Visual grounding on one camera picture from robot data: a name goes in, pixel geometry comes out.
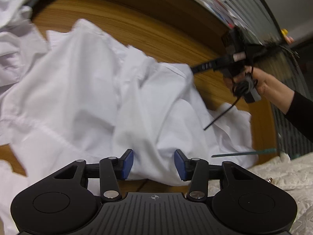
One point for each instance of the papers behind glass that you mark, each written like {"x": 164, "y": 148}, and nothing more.
{"x": 225, "y": 12}

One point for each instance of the crumpled white shirt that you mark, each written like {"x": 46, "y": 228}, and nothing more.
{"x": 14, "y": 44}

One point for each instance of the white lace blanket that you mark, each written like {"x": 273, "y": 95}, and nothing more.
{"x": 293, "y": 188}

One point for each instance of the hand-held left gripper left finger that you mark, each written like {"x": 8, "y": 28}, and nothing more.
{"x": 128, "y": 164}

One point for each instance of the small yellow object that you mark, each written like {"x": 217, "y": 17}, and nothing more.
{"x": 284, "y": 32}

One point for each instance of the thin teal stick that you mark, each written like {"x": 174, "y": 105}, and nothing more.
{"x": 244, "y": 152}

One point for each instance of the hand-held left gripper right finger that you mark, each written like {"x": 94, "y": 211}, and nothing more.
{"x": 180, "y": 164}

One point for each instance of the person's right forearm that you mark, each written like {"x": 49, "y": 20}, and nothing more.
{"x": 299, "y": 112}

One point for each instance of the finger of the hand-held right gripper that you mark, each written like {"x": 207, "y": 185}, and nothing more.
{"x": 207, "y": 65}

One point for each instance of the white long-sleeved dress shirt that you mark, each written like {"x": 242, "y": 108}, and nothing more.
{"x": 85, "y": 85}

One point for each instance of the person's right hand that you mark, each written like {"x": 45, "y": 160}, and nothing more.
{"x": 265, "y": 82}

